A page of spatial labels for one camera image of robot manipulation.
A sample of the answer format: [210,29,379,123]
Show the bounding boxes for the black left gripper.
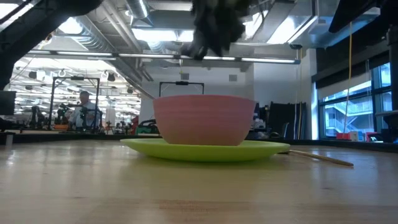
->
[180,0,250,61]

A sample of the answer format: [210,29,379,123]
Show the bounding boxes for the pink bowl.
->
[152,94,257,147]

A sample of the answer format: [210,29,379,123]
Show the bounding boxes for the lime green plate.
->
[119,138,292,163]

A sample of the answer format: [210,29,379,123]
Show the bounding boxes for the wooden chopstick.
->
[278,149,355,168]

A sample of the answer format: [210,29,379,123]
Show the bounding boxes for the long ceiling light strip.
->
[24,49,301,65]

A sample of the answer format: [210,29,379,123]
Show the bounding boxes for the green bin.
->
[136,119,160,136]

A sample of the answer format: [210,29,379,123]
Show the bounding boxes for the black folded panels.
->
[266,101,307,140]

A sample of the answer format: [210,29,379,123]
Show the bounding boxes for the person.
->
[68,90,103,131]

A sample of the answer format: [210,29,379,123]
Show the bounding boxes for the black monitor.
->
[0,91,17,116]

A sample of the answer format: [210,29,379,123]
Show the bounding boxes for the black frame stand with camera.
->
[159,81,205,97]

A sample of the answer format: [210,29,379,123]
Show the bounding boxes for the yellow hanging cable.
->
[343,21,354,134]

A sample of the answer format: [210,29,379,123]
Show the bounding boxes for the tall black frame stand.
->
[48,76,101,131]

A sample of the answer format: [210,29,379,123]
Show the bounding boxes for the black vertical post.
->
[386,24,398,144]

